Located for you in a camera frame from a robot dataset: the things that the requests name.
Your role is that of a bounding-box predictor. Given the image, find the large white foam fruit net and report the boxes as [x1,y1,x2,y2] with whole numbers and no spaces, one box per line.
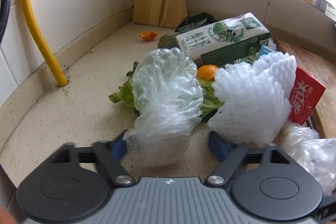
[207,52,297,148]

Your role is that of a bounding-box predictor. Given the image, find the knotted clear plastic bag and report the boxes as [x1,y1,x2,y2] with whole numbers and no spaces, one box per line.
[278,122,335,196]

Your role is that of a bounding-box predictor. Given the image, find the red blue iced tea carton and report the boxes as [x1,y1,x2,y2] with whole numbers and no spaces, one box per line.
[258,45,326,126]

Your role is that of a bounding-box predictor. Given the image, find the green white milk carton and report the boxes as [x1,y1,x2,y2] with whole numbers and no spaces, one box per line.
[176,12,270,67]

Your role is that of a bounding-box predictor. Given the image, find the green napa cabbage leaves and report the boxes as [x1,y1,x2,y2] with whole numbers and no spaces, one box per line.
[109,61,224,121]

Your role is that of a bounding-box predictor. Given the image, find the large orange peel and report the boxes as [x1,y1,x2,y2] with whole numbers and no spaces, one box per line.
[197,65,219,81]

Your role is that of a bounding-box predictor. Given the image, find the wooden cutting board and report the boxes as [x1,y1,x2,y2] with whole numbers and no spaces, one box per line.
[276,40,335,138]

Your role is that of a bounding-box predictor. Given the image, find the small orange peel piece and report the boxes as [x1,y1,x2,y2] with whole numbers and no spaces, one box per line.
[140,31,158,42]

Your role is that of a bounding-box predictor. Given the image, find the dark green leafy vegetable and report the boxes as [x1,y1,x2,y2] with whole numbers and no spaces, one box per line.
[157,12,218,49]

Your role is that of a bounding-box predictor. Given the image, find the yellow gas hose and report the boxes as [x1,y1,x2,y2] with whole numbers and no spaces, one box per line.
[16,0,69,88]

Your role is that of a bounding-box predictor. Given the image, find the black cable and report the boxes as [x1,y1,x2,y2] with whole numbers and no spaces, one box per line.
[0,0,12,44]

